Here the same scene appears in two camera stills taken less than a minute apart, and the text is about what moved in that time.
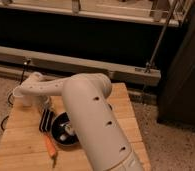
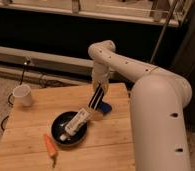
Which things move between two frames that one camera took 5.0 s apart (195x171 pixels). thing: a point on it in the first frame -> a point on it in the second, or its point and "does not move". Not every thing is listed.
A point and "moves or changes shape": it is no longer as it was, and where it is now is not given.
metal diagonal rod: x=161 y=38 does not move
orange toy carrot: x=51 y=149 does not move
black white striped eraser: x=46 y=123 moves or changes shape
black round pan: x=59 y=131 does not move
